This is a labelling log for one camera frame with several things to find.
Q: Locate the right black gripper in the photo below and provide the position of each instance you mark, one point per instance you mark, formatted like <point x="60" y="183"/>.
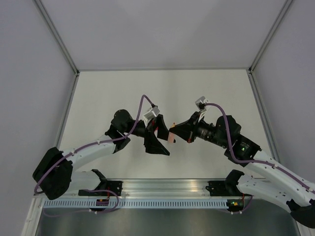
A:
<point x="187" y="130"/>

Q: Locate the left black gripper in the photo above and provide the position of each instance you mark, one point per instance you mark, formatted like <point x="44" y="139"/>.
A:
<point x="152" y="144"/>

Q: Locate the orange marker pen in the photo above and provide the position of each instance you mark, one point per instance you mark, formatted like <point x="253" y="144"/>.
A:
<point x="171" y="138"/>

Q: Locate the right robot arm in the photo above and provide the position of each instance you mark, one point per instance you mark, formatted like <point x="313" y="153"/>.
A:
<point x="242" y="151"/>

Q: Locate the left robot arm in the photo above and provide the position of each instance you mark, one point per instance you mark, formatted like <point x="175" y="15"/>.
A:
<point x="58" y="171"/>

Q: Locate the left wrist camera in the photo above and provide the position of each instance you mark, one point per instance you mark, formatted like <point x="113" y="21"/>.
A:
<point x="150" y="114"/>

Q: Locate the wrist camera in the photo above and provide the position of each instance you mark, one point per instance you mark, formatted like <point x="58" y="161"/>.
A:
<point x="201" y="104"/>
<point x="150" y="114"/>

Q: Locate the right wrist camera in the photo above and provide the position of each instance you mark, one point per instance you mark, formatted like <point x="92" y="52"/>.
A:
<point x="201" y="104"/>

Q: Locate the aluminium mounting rail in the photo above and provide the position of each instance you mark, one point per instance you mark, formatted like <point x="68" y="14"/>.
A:
<point x="167" y="188"/>

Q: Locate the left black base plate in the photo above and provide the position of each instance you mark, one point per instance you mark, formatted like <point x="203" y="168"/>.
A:
<point x="105" y="189"/>

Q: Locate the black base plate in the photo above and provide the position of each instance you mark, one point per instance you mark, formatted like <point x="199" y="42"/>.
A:
<point x="217" y="188"/>
<point x="105" y="189"/>

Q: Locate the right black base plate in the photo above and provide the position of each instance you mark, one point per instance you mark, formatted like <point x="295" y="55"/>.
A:
<point x="217" y="188"/>

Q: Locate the white slotted cable duct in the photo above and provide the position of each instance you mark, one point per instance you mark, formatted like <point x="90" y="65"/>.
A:
<point x="138" y="203"/>

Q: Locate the left aluminium frame post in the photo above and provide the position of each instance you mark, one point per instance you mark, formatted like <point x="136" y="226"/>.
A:
<point x="55" y="34"/>

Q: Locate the aluminium frame post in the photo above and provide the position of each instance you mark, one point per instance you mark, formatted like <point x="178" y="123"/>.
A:
<point x="55" y="34"/>
<point x="271" y="33"/>

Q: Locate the right aluminium frame post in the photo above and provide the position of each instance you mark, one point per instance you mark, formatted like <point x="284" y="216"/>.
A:
<point x="271" y="33"/>

